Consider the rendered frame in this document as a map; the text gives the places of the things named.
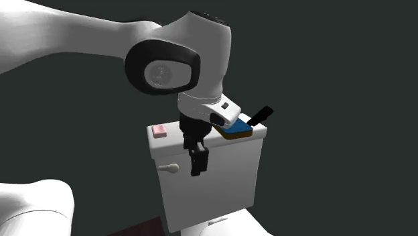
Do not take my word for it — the blue book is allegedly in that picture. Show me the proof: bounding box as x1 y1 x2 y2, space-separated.
212 117 254 141

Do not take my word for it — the white toilet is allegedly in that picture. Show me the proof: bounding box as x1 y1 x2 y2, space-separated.
145 113 274 236

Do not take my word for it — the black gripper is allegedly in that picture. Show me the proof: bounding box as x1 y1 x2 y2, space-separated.
178 112 214 178

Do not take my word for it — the dark red robot stand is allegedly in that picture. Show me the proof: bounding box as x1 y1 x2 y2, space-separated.
107 215 171 236

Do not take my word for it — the pink soap bar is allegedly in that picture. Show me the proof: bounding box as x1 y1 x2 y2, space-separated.
151 124 168 139

